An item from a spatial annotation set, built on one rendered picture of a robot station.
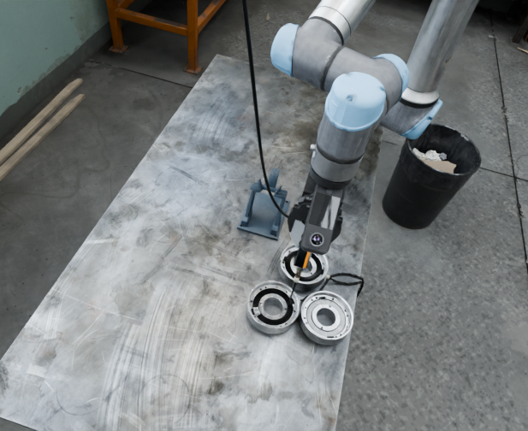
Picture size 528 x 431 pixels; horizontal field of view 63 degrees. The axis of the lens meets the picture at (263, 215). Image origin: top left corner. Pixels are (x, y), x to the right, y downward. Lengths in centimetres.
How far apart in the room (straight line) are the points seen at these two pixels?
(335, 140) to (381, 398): 131
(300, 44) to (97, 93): 216
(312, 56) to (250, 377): 57
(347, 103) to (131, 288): 58
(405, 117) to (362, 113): 55
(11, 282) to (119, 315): 113
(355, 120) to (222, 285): 48
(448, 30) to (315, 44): 38
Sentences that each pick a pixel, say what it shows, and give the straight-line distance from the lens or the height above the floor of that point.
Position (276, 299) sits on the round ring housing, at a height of 82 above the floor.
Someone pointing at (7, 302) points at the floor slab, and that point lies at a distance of 196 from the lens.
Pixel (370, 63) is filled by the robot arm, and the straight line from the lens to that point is 71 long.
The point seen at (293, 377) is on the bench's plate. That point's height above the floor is 80.
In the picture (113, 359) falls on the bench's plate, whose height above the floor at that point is 80.
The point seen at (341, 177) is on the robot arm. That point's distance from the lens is 67.
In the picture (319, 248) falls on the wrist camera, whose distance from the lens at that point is 68.
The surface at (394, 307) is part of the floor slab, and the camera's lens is 197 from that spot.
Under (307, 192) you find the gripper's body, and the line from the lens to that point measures 74.
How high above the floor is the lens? 160
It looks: 50 degrees down
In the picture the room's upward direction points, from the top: 11 degrees clockwise
